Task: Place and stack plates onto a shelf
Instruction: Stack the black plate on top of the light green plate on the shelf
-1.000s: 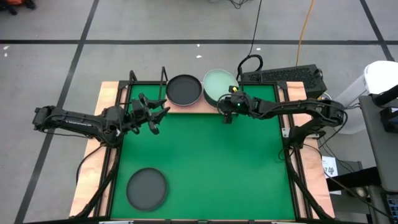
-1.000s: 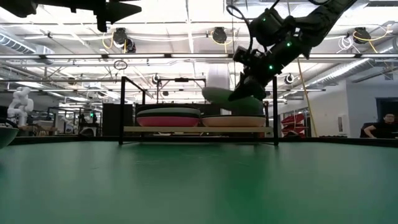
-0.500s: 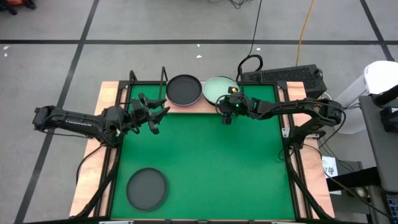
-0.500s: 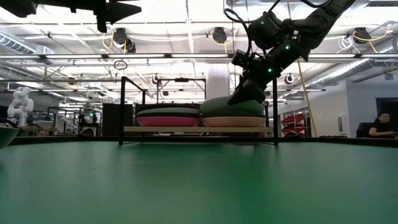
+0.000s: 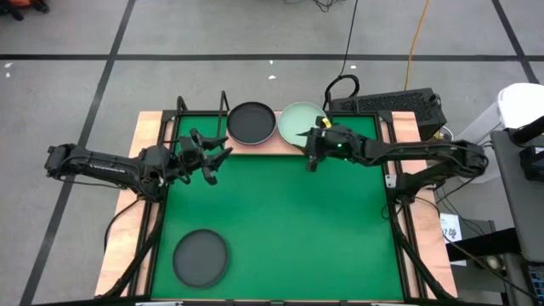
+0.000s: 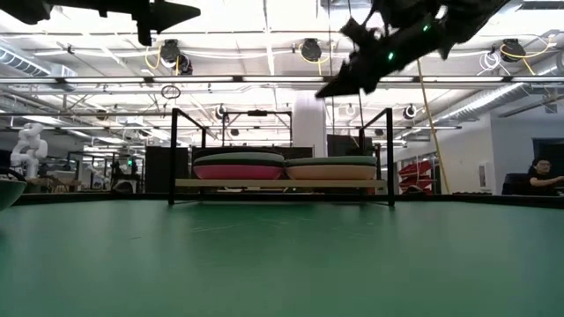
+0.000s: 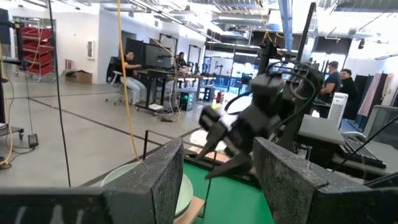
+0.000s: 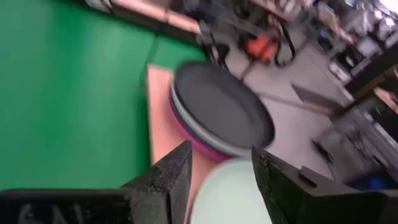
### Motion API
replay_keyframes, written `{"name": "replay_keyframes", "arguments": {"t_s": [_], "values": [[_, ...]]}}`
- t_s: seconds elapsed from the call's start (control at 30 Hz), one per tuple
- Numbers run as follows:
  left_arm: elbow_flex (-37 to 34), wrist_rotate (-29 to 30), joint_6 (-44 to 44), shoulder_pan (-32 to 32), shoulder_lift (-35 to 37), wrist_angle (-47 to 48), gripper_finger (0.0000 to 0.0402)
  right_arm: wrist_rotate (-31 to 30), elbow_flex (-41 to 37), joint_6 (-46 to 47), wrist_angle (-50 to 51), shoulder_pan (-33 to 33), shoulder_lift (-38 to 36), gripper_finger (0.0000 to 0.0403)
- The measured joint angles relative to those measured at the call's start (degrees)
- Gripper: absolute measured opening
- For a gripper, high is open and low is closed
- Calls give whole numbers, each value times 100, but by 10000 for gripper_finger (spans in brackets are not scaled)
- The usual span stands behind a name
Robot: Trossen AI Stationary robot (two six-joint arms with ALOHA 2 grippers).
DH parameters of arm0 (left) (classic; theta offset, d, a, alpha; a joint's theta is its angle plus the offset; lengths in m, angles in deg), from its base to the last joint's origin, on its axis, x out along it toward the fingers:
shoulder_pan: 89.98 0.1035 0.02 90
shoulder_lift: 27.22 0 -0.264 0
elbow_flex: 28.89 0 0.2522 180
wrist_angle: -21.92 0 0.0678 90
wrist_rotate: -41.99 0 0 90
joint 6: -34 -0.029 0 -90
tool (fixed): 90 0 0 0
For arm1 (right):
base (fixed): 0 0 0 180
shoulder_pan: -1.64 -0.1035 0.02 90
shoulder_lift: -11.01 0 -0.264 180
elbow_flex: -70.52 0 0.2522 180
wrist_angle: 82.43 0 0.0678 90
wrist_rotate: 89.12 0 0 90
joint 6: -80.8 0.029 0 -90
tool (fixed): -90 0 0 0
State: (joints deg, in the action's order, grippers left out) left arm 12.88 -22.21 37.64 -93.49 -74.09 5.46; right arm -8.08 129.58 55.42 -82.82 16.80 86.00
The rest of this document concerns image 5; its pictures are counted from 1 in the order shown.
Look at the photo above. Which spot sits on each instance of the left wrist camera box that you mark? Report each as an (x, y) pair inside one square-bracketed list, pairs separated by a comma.
[(211, 177)]

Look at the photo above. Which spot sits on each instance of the wooden shelf board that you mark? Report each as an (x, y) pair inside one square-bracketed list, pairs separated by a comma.
[(263, 150)]

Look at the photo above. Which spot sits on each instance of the grey desk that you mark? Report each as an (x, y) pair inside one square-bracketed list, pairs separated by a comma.
[(523, 204)]

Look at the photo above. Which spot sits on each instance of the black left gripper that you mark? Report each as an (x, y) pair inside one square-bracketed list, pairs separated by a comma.
[(189, 157)]

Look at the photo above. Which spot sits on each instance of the white paper label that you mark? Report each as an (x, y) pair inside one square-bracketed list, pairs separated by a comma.
[(451, 227)]

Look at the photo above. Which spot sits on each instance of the green table mat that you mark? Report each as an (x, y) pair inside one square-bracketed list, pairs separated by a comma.
[(276, 221)]

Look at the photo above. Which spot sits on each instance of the silver metal bracket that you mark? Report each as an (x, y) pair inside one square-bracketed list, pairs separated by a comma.
[(391, 180)]

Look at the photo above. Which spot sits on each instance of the dark grey round plate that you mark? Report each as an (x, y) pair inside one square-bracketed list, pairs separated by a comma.
[(200, 258)]

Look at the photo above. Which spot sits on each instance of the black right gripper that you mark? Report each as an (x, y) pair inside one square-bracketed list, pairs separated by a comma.
[(329, 140)]

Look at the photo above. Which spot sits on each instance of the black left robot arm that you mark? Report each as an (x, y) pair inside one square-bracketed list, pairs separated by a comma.
[(106, 166)]

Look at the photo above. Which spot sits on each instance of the orange and black object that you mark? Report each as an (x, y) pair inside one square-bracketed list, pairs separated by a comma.
[(21, 5)]

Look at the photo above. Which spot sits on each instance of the black perforated computer case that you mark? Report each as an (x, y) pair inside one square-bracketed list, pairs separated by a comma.
[(391, 102)]

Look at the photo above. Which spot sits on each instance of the yellow tag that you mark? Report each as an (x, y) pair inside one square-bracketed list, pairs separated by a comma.
[(326, 122)]

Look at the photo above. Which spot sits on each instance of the mint green round plate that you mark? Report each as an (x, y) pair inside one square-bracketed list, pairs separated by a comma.
[(297, 119)]

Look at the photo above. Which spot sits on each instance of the yellow power plug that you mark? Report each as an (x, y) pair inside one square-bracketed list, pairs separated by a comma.
[(438, 137)]

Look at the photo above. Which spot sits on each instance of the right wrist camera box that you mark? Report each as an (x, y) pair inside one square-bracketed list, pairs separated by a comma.
[(313, 166)]

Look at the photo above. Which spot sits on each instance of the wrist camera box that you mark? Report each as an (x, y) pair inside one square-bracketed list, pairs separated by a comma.
[(211, 177), (313, 166)]

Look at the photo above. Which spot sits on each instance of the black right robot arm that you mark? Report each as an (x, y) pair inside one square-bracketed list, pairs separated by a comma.
[(425, 151)]

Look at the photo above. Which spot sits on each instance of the black device on desk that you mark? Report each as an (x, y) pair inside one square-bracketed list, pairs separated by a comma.
[(533, 163)]

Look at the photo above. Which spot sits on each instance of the black floor stand bar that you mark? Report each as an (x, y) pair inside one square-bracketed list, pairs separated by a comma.
[(484, 246)]

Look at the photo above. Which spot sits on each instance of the black round plate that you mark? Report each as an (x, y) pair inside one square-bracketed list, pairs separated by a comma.
[(251, 122)]

